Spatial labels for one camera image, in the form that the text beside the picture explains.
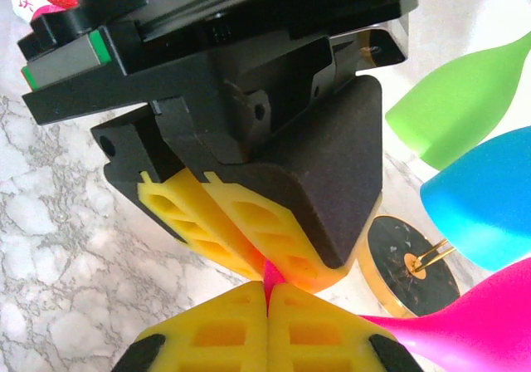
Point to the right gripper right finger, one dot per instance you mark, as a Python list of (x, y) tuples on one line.
[(323, 334)]

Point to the pink wine glass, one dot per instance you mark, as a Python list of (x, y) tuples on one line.
[(477, 326)]

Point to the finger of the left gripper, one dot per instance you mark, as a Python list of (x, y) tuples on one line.
[(323, 181), (182, 206)]

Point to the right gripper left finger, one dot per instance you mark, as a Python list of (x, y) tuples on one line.
[(215, 334)]

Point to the green wine glass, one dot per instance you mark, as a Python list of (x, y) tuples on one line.
[(456, 106)]

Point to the blue wine glass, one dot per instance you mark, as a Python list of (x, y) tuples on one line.
[(485, 197)]

